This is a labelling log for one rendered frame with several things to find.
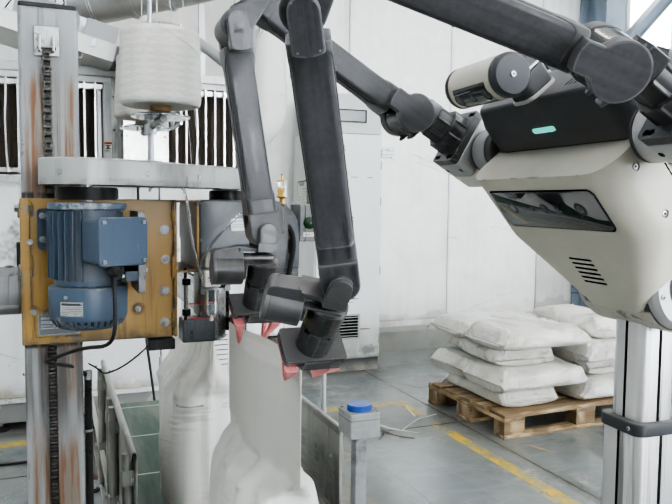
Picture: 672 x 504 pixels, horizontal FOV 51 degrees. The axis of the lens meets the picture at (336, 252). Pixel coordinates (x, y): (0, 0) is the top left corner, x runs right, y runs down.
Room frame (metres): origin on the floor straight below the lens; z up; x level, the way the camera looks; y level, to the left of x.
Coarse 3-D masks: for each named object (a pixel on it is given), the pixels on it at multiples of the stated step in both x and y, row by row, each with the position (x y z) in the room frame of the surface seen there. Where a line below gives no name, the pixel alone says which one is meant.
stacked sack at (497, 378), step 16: (480, 368) 4.15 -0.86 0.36; (496, 368) 4.04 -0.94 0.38; (512, 368) 4.06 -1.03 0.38; (528, 368) 4.09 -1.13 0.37; (544, 368) 4.07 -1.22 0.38; (560, 368) 4.11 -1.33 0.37; (576, 368) 4.14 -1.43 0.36; (480, 384) 4.12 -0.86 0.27; (496, 384) 3.94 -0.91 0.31; (512, 384) 3.93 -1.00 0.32; (528, 384) 3.98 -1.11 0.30; (544, 384) 4.03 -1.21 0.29; (560, 384) 4.08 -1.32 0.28
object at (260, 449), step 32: (256, 352) 1.31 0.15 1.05; (256, 384) 1.31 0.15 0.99; (288, 384) 1.20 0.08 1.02; (256, 416) 1.31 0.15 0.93; (288, 416) 1.20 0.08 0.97; (224, 448) 1.45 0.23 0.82; (256, 448) 1.31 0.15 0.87; (288, 448) 1.20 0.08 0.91; (224, 480) 1.34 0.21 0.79; (256, 480) 1.25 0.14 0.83; (288, 480) 1.19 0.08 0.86
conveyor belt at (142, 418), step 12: (132, 408) 3.19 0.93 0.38; (144, 408) 3.20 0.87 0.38; (156, 408) 3.20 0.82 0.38; (132, 420) 3.02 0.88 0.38; (144, 420) 3.02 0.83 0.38; (156, 420) 3.02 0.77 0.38; (132, 432) 2.86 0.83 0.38; (144, 432) 2.86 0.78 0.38; (156, 432) 2.86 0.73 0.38; (144, 444) 2.72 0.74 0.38; (156, 444) 2.72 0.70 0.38; (144, 456) 2.59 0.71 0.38; (156, 456) 2.59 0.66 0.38; (144, 468) 2.47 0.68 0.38; (156, 468) 2.47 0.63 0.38; (144, 480) 2.36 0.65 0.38; (156, 480) 2.36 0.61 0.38; (144, 492) 2.26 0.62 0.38; (156, 492) 2.26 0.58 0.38
